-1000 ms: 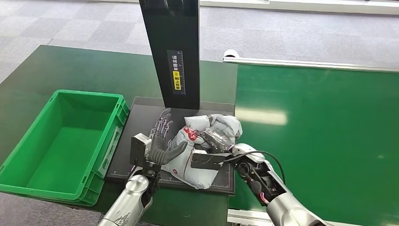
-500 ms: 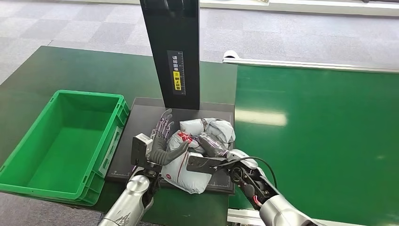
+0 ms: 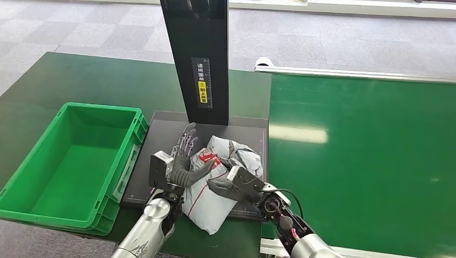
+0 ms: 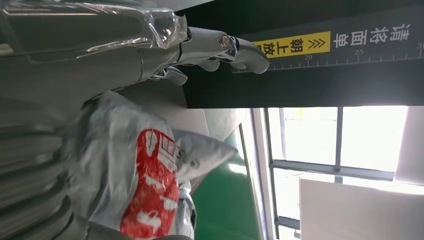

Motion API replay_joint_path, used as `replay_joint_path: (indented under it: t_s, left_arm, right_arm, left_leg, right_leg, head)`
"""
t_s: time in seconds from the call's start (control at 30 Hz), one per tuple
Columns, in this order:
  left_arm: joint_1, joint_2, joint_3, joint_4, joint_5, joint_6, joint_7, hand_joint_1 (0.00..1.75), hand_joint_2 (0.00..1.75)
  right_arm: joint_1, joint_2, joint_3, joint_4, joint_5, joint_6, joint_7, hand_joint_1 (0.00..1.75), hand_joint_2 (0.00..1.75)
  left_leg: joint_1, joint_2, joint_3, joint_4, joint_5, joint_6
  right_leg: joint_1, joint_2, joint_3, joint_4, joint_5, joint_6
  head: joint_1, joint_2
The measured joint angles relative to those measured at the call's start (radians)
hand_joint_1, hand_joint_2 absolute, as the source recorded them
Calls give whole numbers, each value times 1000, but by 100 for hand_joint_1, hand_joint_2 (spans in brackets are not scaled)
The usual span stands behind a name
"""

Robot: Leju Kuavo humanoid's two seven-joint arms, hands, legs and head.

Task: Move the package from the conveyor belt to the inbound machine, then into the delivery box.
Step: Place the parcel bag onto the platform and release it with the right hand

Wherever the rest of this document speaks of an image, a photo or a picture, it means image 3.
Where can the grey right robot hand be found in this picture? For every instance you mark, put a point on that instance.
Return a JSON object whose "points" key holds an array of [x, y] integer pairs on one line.
{"points": [[224, 188]]}

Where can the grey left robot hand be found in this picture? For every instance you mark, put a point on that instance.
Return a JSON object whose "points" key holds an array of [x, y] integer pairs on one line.
{"points": [[180, 171]]}

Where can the grey plastic mailer package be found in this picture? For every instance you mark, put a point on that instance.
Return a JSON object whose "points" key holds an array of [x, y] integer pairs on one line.
{"points": [[206, 210]]}

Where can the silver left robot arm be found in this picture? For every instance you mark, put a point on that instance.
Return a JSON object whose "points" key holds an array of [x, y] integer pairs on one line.
{"points": [[149, 228]]}

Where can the white conveyor end cap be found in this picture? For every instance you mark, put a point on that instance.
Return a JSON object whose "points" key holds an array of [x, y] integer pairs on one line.
{"points": [[263, 62]]}

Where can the black inbound scanning machine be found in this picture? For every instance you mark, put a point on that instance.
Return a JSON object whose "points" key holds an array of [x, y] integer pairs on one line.
{"points": [[199, 35]]}

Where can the green conveyor belt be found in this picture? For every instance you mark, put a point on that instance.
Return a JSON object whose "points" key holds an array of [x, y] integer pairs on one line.
{"points": [[374, 142]]}

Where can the clear crate label holder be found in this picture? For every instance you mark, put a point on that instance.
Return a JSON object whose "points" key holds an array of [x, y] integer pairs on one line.
{"points": [[124, 178]]}

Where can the ruler label with yellow sticker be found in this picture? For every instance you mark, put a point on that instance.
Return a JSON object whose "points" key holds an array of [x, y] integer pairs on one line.
{"points": [[202, 92]]}

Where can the green plastic crate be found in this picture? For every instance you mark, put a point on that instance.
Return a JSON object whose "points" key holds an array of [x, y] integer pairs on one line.
{"points": [[71, 171]]}

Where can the dark green table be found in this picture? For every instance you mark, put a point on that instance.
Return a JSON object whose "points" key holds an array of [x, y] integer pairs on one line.
{"points": [[107, 82]]}

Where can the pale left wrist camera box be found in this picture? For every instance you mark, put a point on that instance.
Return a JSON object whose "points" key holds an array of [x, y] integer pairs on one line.
{"points": [[162, 162]]}

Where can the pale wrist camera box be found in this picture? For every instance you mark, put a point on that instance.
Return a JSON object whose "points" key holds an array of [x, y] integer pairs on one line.
{"points": [[247, 183], [162, 162]]}

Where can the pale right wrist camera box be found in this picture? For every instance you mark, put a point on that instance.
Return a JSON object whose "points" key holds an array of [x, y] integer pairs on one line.
{"points": [[247, 183]]}

